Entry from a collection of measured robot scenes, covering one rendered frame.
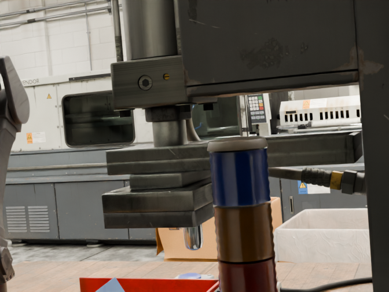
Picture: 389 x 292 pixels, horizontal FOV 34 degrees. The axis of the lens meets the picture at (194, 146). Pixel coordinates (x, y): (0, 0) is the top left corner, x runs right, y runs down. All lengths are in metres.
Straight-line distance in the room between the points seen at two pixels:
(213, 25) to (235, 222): 0.26
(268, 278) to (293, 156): 0.23
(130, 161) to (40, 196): 5.80
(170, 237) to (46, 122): 3.45
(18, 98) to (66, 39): 7.52
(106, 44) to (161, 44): 7.62
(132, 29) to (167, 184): 0.17
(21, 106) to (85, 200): 5.08
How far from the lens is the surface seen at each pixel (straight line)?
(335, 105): 5.45
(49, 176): 6.37
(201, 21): 0.61
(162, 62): 0.65
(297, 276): 1.20
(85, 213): 6.19
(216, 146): 0.39
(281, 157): 0.62
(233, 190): 0.39
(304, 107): 5.51
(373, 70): 0.58
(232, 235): 0.40
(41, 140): 6.42
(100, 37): 8.33
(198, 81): 0.61
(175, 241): 3.12
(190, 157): 0.64
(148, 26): 0.66
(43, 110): 6.38
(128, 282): 1.04
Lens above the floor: 1.22
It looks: 3 degrees down
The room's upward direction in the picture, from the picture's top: 5 degrees counter-clockwise
